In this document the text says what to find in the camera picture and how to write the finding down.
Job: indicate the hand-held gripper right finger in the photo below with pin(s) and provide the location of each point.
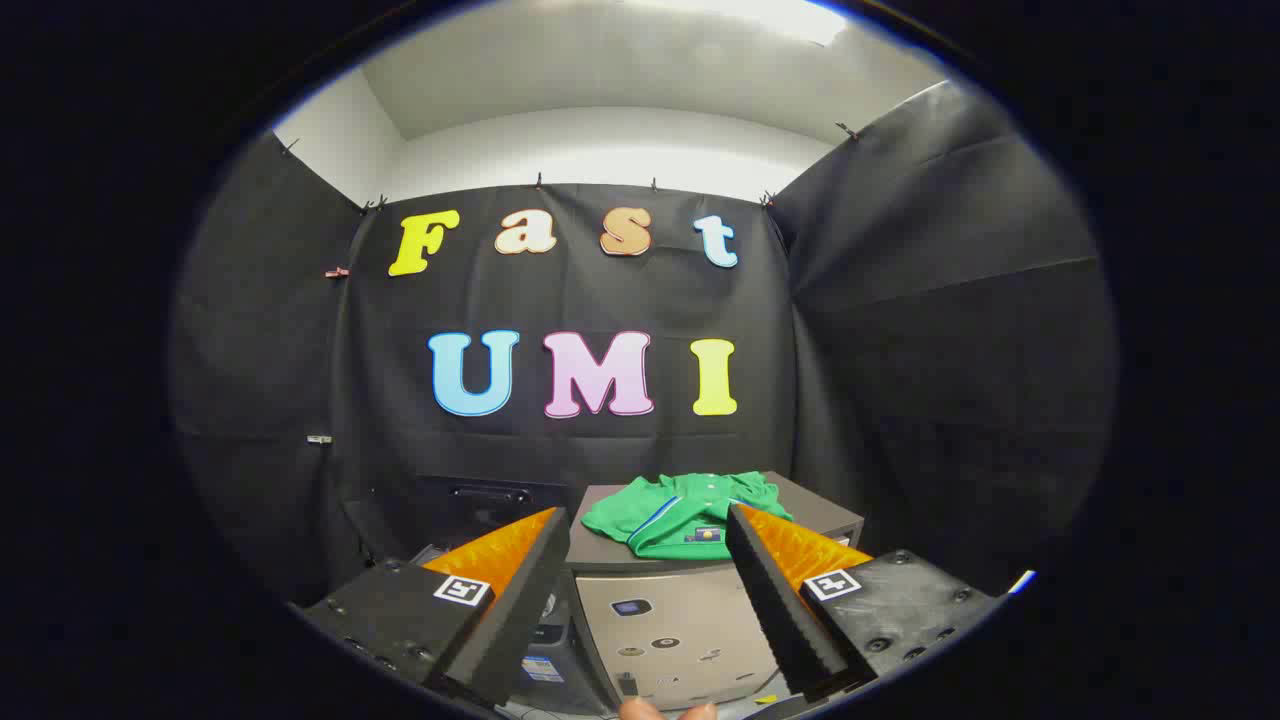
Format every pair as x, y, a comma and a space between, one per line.
775, 610

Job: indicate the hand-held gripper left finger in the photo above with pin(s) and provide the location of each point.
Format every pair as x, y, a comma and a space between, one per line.
520, 610

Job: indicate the transparent washing machine lid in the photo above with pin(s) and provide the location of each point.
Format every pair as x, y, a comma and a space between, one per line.
490, 512

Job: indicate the green polo shirt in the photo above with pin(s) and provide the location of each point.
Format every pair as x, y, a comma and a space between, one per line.
650, 510

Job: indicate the black backdrop cloth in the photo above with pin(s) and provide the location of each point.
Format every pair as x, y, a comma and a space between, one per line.
600, 300

